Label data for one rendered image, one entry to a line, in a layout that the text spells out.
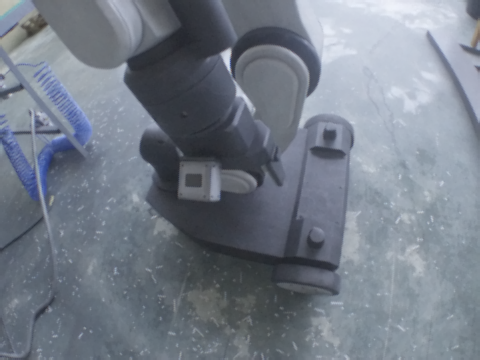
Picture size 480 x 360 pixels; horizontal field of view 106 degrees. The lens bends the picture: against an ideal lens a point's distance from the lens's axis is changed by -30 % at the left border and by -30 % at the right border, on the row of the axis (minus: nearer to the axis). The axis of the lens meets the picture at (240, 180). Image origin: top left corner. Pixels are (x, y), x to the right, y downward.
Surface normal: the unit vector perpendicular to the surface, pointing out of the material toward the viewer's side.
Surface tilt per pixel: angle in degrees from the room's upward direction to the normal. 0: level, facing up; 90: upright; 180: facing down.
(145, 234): 0
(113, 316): 0
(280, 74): 90
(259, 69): 90
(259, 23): 90
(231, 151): 90
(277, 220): 0
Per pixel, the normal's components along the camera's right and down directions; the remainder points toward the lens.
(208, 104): 0.55, 0.54
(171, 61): 0.07, 0.06
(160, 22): 0.90, 0.04
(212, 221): -0.17, -0.52
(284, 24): -0.27, 0.84
